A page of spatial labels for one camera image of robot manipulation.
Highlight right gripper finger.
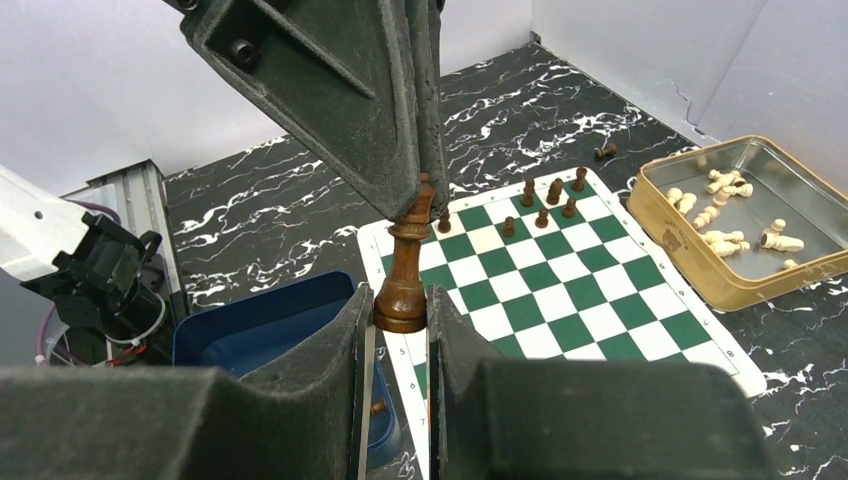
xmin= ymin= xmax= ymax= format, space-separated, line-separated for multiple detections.
xmin=1 ymin=285 xmax=375 ymax=479
xmin=427 ymin=286 xmax=776 ymax=479

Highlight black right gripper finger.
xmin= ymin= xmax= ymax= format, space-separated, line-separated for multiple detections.
xmin=405 ymin=0 xmax=450 ymax=206
xmin=180 ymin=1 xmax=419 ymax=220

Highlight tall brown king piece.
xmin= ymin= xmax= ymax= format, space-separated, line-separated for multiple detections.
xmin=374 ymin=173 xmax=435 ymax=334

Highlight small brown piece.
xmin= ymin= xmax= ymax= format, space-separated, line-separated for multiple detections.
xmin=534 ymin=208 xmax=549 ymax=229

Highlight brown chess piece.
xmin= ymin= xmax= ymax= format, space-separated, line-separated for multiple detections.
xmin=571 ymin=166 xmax=588 ymax=192

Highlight pile of brown chess pieces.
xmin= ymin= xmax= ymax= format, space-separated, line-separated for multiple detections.
xmin=370 ymin=398 xmax=388 ymax=416

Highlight green white chess board mat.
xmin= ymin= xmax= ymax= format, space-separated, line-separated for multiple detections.
xmin=385 ymin=169 xmax=766 ymax=479

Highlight light wooden chess pieces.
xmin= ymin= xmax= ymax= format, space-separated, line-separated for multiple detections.
xmin=700 ymin=174 xmax=813 ymax=279

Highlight blue plastic tray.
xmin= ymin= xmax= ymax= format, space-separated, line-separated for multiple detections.
xmin=172 ymin=270 xmax=403 ymax=472

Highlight stray brown piece on table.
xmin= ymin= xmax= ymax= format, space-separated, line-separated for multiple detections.
xmin=594 ymin=143 xmax=618 ymax=160

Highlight gold metal tin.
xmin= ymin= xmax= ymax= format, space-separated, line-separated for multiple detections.
xmin=627 ymin=135 xmax=847 ymax=311

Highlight aluminium rail frame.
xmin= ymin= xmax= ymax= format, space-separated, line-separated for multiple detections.
xmin=64 ymin=160 xmax=187 ymax=315

